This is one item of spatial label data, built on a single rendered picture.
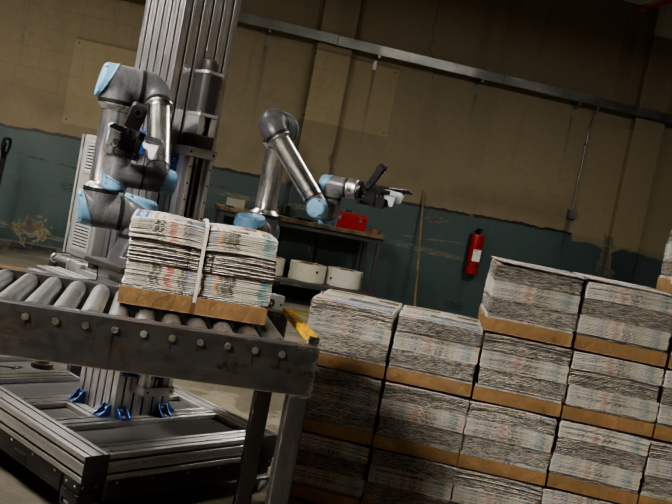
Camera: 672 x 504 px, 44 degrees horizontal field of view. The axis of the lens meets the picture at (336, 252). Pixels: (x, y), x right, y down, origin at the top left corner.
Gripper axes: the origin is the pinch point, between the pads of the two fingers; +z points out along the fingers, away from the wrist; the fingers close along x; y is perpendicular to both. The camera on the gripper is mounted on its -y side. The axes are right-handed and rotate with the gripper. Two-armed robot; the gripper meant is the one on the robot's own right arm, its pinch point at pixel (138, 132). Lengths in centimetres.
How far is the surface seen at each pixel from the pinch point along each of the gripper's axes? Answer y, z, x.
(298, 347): 38, 45, -45
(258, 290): 29, 25, -37
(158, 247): 26.5, 20.8, -10.6
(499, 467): 65, 6, -142
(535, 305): 11, 6, -135
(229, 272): 27.1, 24.4, -28.9
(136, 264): 32.2, 19.4, -6.9
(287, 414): 54, 45, -48
